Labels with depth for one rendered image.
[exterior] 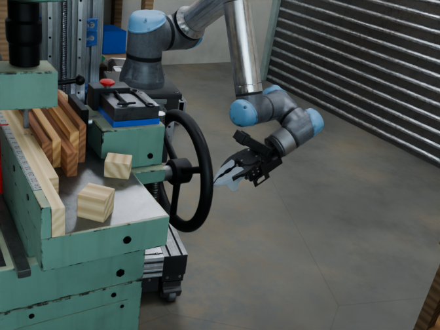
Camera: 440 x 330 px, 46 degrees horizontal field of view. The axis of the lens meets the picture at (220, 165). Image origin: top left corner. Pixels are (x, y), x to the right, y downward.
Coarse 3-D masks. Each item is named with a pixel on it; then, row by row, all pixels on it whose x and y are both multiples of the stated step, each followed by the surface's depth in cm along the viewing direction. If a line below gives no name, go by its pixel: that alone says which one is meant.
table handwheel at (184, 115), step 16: (176, 112) 116; (192, 128) 111; (176, 160) 119; (208, 160) 108; (176, 176) 117; (208, 176) 108; (160, 192) 130; (176, 192) 122; (208, 192) 109; (176, 208) 125; (208, 208) 111; (176, 224) 122; (192, 224) 115
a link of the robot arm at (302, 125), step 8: (296, 112) 145; (304, 112) 146; (312, 112) 145; (288, 120) 145; (296, 120) 144; (304, 120) 143; (312, 120) 143; (320, 120) 144; (288, 128) 143; (296, 128) 142; (304, 128) 143; (312, 128) 144; (320, 128) 145; (296, 136) 142; (304, 136) 143; (312, 136) 145; (296, 144) 143
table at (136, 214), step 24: (96, 168) 97; (144, 168) 106; (72, 192) 88; (120, 192) 90; (144, 192) 92; (24, 216) 84; (72, 216) 82; (120, 216) 84; (144, 216) 85; (168, 216) 86; (48, 240) 76; (72, 240) 78; (96, 240) 80; (120, 240) 83; (144, 240) 85; (48, 264) 78; (72, 264) 80
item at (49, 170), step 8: (16, 112) 105; (16, 120) 102; (32, 136) 96; (32, 144) 93; (40, 152) 91; (40, 160) 88; (48, 160) 89; (48, 168) 86; (48, 176) 84; (56, 176) 84; (56, 184) 85
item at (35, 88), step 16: (0, 64) 91; (48, 64) 95; (0, 80) 87; (16, 80) 89; (32, 80) 90; (48, 80) 92; (0, 96) 89; (16, 96) 90; (32, 96) 92; (48, 96) 93
